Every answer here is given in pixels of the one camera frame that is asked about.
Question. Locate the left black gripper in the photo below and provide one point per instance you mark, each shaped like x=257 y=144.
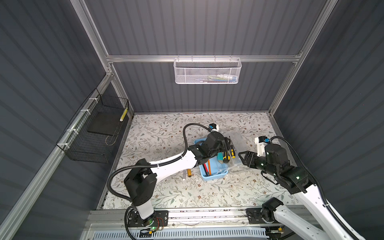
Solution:
x=225 y=145

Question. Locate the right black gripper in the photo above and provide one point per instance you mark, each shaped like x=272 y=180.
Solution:
x=249 y=156

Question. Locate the teal utility knife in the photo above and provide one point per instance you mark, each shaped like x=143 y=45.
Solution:
x=220 y=158

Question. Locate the yellow black utility knife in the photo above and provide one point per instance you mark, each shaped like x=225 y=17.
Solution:
x=226 y=154

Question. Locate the yellow black screwdriver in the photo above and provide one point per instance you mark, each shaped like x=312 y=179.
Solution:
x=232 y=149

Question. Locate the light blue plastic tool box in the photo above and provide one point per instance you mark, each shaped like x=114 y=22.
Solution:
x=220 y=168

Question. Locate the red handled hex key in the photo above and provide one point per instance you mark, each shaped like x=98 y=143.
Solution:
x=206 y=170

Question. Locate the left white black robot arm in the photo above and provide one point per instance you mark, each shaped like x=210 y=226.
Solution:
x=142 y=180

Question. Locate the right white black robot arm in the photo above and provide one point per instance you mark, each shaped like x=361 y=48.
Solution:
x=304 y=188

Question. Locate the pens in white basket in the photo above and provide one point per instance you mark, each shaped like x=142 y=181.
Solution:
x=226 y=79

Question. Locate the yellow green marker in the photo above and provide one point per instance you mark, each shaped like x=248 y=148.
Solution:
x=123 y=114

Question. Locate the black flat pad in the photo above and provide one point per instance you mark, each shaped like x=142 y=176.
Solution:
x=105 y=124

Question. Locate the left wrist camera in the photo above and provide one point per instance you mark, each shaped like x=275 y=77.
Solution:
x=214 y=127

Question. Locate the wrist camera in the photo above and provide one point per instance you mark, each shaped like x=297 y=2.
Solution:
x=261 y=142
x=214 y=127

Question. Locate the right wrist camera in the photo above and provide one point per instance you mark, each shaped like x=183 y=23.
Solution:
x=261 y=142

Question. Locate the white wire mesh basket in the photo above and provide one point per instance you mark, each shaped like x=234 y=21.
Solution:
x=187 y=71

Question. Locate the black wire mesh basket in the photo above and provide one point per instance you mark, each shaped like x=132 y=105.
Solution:
x=79 y=145

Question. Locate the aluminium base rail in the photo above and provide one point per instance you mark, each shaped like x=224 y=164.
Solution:
x=226 y=217

